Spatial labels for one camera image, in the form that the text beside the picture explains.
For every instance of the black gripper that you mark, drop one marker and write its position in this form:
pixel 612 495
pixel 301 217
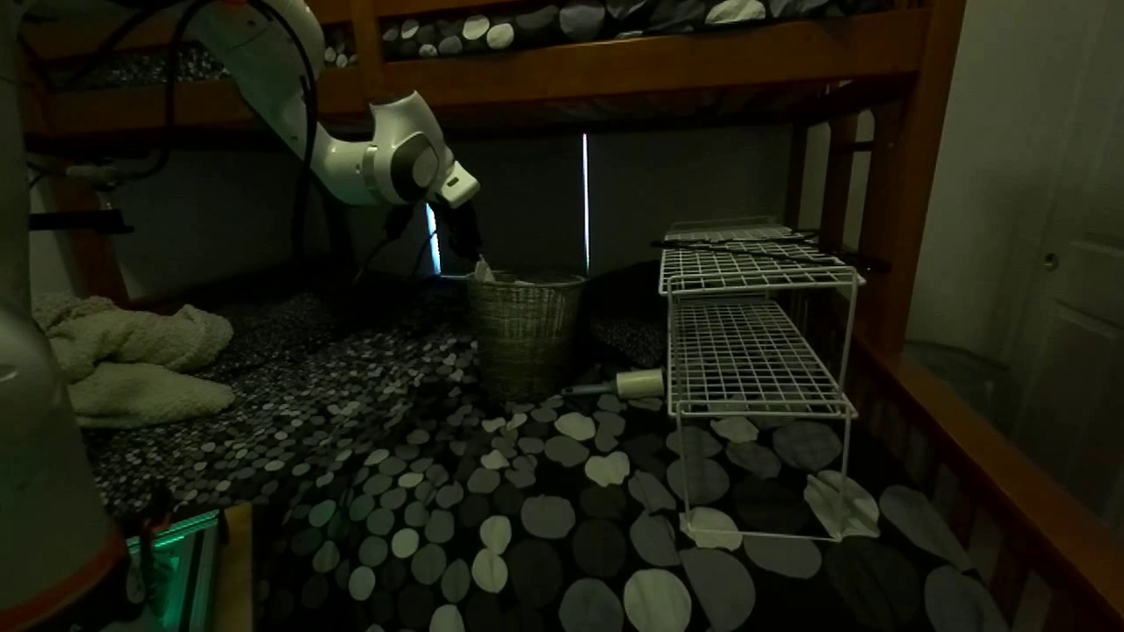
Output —
pixel 464 232

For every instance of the woven grey round basket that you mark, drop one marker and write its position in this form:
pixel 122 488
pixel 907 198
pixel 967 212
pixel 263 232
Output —
pixel 527 333

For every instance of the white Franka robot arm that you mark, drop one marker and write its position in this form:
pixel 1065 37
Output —
pixel 362 160

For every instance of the small white cylinder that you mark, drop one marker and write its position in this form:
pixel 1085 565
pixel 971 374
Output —
pixel 640 382

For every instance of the black pebble pattern bedspread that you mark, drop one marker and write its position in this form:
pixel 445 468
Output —
pixel 527 491

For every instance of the pebble pattern upper bedding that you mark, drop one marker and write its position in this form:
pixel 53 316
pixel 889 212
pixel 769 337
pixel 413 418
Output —
pixel 563 21

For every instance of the beige crumpled blanket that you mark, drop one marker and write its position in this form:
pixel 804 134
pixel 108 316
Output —
pixel 126 357

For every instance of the green lit box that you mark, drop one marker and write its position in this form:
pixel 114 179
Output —
pixel 176 565

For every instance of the white panel door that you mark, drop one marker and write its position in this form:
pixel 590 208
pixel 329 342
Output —
pixel 1075 283

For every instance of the wooden bunk bed frame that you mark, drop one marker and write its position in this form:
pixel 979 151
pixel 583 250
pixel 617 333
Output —
pixel 655 64

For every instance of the grey post with orange base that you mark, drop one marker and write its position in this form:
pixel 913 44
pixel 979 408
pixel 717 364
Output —
pixel 35 445

